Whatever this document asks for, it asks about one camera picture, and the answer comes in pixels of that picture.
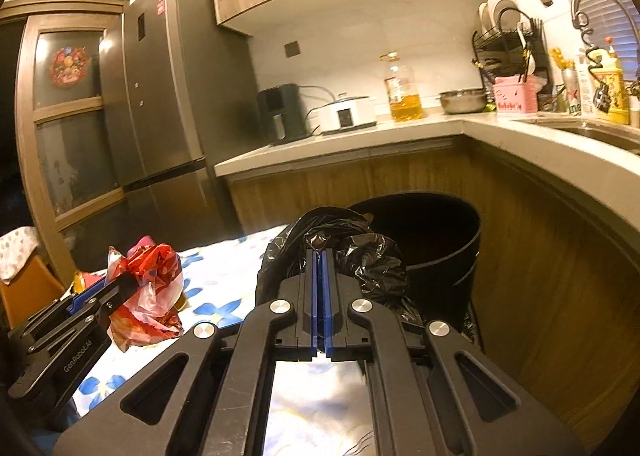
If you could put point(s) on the grey refrigerator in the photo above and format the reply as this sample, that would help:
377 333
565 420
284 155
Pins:
165 110

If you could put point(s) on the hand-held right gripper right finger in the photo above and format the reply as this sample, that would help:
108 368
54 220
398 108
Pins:
327 288

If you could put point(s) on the wooden lower cabinet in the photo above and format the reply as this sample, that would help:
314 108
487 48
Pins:
550 261

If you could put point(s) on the dark wall outlet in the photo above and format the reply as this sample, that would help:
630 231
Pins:
292 49

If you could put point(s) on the blue floral tablecloth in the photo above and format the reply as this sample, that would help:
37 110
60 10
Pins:
215 286

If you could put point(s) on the black round trash bin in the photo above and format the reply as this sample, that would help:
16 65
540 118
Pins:
450 256

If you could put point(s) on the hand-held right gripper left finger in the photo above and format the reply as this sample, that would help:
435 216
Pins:
314 288

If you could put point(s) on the steel kitchen sink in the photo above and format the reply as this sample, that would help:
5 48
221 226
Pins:
600 131

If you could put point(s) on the white spoon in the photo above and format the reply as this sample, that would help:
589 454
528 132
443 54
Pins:
529 60

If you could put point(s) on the red round door decoration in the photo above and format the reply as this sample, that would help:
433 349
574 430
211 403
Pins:
70 65

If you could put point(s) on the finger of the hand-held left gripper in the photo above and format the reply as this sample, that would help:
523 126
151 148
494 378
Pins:
117 298
85 298

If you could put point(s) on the pink plastic basket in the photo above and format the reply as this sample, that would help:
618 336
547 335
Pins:
515 95

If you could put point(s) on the orange chair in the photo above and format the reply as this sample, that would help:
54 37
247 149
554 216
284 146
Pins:
30 296

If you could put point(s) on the white bowl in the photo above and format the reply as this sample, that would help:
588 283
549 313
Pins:
502 10

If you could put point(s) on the cooking oil bottle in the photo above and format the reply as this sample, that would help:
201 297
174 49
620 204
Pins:
402 95

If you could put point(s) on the black plastic trash bag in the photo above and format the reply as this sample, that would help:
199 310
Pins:
370 256

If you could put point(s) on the white dotted cloth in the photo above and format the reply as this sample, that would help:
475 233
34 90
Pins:
17 251

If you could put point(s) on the stainless steel bowl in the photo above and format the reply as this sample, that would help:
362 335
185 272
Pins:
462 103

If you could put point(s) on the white electric cooker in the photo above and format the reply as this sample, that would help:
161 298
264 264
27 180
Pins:
345 115

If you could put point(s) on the dark air fryer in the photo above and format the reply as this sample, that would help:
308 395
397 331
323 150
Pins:
282 110

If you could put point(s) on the red plastic bag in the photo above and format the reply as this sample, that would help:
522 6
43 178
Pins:
150 286

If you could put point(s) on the yellow detergent bottle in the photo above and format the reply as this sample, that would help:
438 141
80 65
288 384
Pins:
617 95

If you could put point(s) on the wooden door with glass panels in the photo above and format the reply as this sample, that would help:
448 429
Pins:
55 113

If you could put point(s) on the white plate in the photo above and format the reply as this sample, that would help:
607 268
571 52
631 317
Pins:
482 15

